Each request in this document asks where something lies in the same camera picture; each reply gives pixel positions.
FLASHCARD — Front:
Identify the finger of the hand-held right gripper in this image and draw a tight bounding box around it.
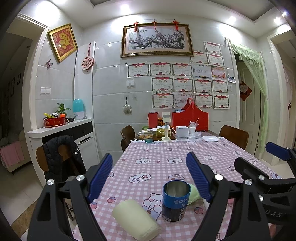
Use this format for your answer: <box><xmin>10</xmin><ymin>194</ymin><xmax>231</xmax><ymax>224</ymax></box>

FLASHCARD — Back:
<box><xmin>265</xmin><ymin>141</ymin><xmax>296</xmax><ymax>163</ymax></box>
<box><xmin>233</xmin><ymin>157</ymin><xmax>296</xmax><ymax>193</ymax></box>

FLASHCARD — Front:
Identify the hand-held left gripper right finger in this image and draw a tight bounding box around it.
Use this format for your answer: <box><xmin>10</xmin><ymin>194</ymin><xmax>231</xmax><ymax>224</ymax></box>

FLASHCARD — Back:
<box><xmin>186</xmin><ymin>152</ymin><xmax>272</xmax><ymax>241</ymax></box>

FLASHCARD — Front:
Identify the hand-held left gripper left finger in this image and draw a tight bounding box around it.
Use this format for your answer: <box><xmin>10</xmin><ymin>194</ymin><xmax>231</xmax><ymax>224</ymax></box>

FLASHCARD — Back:
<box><xmin>28</xmin><ymin>153</ymin><xmax>113</xmax><ymax>241</ymax></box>

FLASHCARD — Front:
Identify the blue metal cup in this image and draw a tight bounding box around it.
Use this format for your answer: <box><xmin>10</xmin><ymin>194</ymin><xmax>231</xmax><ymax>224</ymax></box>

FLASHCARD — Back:
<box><xmin>161</xmin><ymin>180</ymin><xmax>191</xmax><ymax>222</ymax></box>

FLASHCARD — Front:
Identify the light green plastic cup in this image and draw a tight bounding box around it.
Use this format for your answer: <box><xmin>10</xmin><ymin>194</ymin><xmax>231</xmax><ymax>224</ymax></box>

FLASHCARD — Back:
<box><xmin>187</xmin><ymin>183</ymin><xmax>204</xmax><ymax>206</ymax></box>

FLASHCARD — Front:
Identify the plastic cup with straw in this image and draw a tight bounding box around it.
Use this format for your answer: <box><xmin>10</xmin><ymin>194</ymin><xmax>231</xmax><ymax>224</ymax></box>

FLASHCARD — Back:
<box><xmin>188</xmin><ymin>118</ymin><xmax>200</xmax><ymax>135</ymax></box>

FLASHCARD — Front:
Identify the pale yellow plastic cup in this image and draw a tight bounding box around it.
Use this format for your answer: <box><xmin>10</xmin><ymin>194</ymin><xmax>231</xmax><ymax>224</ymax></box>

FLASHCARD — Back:
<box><xmin>112</xmin><ymin>199</ymin><xmax>161</xmax><ymax>241</ymax></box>

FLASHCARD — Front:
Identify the brown wooden chair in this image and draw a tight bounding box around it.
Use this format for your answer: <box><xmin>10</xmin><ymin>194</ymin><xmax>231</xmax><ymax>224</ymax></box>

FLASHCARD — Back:
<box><xmin>219</xmin><ymin>125</ymin><xmax>249</xmax><ymax>150</ymax></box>
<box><xmin>120</xmin><ymin>125</ymin><xmax>136</xmax><ymax>153</ymax></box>

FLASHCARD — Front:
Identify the clear plastic packaging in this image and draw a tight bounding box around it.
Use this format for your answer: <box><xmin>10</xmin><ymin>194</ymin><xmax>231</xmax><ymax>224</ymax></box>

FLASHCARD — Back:
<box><xmin>186</xmin><ymin>132</ymin><xmax>205</xmax><ymax>140</ymax></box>

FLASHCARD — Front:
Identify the black padded jacket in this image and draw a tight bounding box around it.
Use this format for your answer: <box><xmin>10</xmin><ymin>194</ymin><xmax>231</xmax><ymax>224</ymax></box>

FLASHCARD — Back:
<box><xmin>42</xmin><ymin>136</ymin><xmax>87</xmax><ymax>184</ymax></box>

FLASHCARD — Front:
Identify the white door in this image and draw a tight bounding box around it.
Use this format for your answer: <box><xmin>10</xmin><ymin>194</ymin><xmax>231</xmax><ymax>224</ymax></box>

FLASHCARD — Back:
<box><xmin>237</xmin><ymin>62</ymin><xmax>262</xmax><ymax>149</ymax></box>

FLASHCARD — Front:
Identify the wooden chair with jacket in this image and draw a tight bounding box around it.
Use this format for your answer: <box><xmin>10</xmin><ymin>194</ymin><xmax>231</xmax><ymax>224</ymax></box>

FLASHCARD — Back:
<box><xmin>35</xmin><ymin>138</ymin><xmax>87</xmax><ymax>221</ymax></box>

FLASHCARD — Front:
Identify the white square box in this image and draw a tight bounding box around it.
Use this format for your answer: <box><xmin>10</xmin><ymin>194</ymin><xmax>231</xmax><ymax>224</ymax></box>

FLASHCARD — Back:
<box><xmin>176</xmin><ymin>126</ymin><xmax>190</xmax><ymax>139</ymax></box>

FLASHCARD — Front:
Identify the pink checked bear tablecloth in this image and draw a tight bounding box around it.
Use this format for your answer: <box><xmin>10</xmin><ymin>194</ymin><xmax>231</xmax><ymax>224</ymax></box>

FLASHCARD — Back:
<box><xmin>69</xmin><ymin>135</ymin><xmax>283</xmax><ymax>241</ymax></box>

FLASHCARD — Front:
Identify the white and black cabinet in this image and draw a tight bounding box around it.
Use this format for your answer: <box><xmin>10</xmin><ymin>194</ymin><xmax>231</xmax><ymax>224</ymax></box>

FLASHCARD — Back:
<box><xmin>27</xmin><ymin>118</ymin><xmax>94</xmax><ymax>163</ymax></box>

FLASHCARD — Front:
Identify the green lace door curtain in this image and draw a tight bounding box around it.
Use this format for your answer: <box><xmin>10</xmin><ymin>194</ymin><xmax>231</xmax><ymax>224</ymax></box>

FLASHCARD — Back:
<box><xmin>231</xmin><ymin>43</ymin><xmax>270</xmax><ymax>158</ymax></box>

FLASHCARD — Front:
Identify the yellow snack container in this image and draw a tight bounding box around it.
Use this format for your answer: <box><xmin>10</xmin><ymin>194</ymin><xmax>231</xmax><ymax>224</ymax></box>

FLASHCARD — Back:
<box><xmin>156</xmin><ymin>126</ymin><xmax>172</xmax><ymax>137</ymax></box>

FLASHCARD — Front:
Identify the red gift bag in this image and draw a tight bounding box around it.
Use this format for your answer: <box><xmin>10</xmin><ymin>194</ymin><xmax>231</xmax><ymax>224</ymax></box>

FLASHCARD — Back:
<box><xmin>172</xmin><ymin>97</ymin><xmax>210</xmax><ymax>135</ymax></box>

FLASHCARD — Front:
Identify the clear plastic cookie box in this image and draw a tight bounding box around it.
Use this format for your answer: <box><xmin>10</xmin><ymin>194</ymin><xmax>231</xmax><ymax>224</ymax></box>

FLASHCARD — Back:
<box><xmin>138</xmin><ymin>129</ymin><xmax>154</xmax><ymax>141</ymax></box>

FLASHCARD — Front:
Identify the red heart door decoration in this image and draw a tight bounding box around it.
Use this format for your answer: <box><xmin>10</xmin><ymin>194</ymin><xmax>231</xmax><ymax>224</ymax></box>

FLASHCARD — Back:
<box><xmin>239</xmin><ymin>80</ymin><xmax>253</xmax><ymax>102</ymax></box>

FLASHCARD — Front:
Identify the white phone stand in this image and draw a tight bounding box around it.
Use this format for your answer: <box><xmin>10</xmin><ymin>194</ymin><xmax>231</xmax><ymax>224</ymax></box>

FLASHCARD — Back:
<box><xmin>161</xmin><ymin>112</ymin><xmax>173</xmax><ymax>142</ymax></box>

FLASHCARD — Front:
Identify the red tray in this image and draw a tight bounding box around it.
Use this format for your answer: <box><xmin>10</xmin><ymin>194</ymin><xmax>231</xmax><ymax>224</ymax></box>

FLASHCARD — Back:
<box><xmin>43</xmin><ymin>116</ymin><xmax>66</xmax><ymax>128</ymax></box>

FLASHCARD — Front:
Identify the light blue humidifier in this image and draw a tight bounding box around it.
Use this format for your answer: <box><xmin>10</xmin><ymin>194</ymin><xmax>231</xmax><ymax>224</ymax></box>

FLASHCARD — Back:
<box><xmin>72</xmin><ymin>99</ymin><xmax>87</xmax><ymax>120</ymax></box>

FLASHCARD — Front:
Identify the red box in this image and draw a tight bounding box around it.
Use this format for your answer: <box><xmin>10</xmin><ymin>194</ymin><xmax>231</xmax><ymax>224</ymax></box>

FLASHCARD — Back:
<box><xmin>148</xmin><ymin>112</ymin><xmax>159</xmax><ymax>129</ymax></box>

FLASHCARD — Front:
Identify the hanging brush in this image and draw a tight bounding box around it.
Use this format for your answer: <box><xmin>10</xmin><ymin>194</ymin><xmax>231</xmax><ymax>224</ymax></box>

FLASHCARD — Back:
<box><xmin>123</xmin><ymin>97</ymin><xmax>132</xmax><ymax>115</ymax></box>

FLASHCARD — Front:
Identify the small potted plant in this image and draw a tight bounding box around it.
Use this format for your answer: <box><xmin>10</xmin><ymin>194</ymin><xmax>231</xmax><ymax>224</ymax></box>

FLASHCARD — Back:
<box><xmin>56</xmin><ymin>103</ymin><xmax>71</xmax><ymax>118</ymax></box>

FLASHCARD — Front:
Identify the pink blanket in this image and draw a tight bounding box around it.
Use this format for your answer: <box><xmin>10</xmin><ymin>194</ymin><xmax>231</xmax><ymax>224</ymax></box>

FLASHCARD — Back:
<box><xmin>0</xmin><ymin>141</ymin><xmax>25</xmax><ymax>168</ymax></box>

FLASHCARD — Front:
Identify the beige sofa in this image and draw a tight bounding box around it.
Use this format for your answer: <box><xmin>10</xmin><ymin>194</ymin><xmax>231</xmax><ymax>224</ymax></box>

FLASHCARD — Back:
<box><xmin>0</xmin><ymin>129</ymin><xmax>33</xmax><ymax>175</ymax></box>

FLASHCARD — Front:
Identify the group of award certificates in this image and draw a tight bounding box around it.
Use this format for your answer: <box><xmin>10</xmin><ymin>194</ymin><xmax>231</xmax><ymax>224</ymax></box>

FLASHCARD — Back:
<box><xmin>127</xmin><ymin>41</ymin><xmax>231</xmax><ymax>110</ymax></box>

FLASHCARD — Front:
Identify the round pink hanging ornament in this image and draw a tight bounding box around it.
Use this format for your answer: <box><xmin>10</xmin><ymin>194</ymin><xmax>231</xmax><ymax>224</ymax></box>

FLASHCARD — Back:
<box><xmin>81</xmin><ymin>43</ymin><xmax>94</xmax><ymax>71</ymax></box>

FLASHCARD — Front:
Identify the red and gold framed picture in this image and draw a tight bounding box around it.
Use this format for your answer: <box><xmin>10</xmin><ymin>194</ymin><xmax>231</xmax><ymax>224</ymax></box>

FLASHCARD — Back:
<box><xmin>47</xmin><ymin>23</ymin><xmax>79</xmax><ymax>63</ymax></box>

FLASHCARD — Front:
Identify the framed plum blossom painting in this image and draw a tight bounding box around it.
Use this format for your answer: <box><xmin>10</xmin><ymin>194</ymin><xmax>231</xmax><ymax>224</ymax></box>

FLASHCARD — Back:
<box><xmin>120</xmin><ymin>23</ymin><xmax>194</xmax><ymax>58</ymax></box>

